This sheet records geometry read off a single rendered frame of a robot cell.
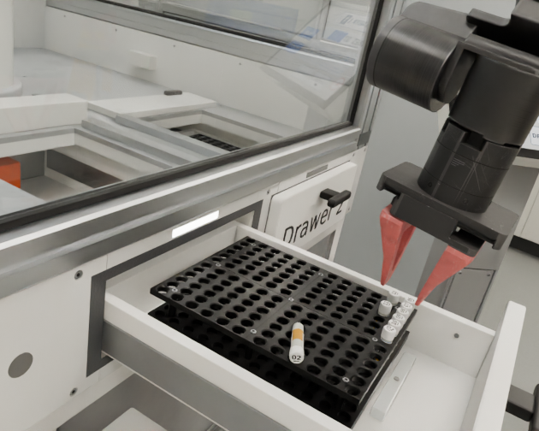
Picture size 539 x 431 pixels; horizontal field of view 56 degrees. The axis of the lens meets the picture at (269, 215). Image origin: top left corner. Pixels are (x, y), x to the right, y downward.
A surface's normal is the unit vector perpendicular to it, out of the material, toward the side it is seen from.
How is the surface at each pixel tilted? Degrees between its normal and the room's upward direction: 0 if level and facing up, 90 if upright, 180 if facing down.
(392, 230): 111
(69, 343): 90
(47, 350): 90
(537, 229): 90
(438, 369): 0
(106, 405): 90
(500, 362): 0
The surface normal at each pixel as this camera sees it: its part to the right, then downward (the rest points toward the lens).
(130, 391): 0.84, 0.35
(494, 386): 0.18, -0.90
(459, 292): 0.18, 0.42
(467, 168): -0.43, 0.30
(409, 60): -0.58, 0.13
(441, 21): -0.32, -0.34
